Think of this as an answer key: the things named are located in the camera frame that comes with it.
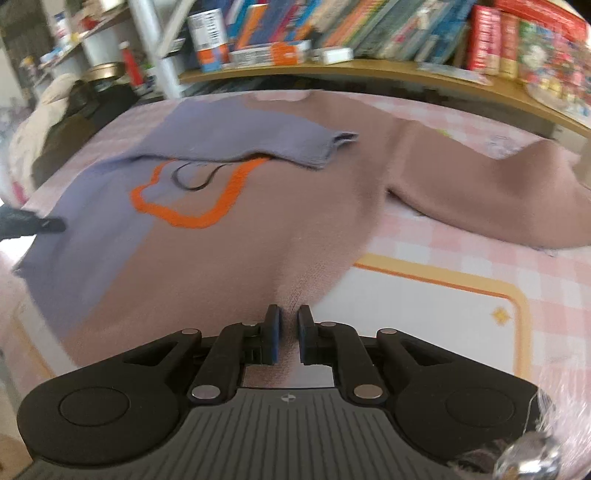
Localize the tall white and orange box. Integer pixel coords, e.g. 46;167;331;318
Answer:
188;8;230;73

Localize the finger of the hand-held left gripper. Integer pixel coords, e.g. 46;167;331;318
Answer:
0;205;66;241

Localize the red bottle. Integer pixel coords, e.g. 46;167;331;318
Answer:
119;41;145;89

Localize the colourful toy figurine set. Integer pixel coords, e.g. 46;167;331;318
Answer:
517;16;591;118

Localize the row of colourful books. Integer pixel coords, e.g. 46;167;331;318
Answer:
230;0;522;79

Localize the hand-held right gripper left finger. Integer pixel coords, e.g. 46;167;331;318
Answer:
119;304;281;404

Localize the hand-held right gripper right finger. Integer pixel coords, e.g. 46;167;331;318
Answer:
297;304;458;407

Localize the pink checked printed mat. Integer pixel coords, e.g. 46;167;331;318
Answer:
0;91;591;467

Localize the flat orange and white box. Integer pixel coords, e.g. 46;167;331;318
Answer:
228;40;313;68

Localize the white bookshelf frame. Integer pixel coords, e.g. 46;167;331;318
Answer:
128;0;195;101

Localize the small white charger plug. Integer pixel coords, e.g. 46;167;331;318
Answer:
313;46;355;65

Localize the brown and purple sweater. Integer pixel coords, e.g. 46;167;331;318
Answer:
14;90;591;388

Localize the white cylindrical container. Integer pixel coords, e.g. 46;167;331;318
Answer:
83;25;125;65

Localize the gold lidded tin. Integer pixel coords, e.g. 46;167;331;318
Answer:
87;62;126;85

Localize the dark clothes pile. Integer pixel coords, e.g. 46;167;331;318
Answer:
31;80;140;186

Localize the cream cloth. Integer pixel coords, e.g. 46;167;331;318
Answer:
8;73;83;186

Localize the wooden shelf board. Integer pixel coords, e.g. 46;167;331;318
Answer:
178;56;591;139

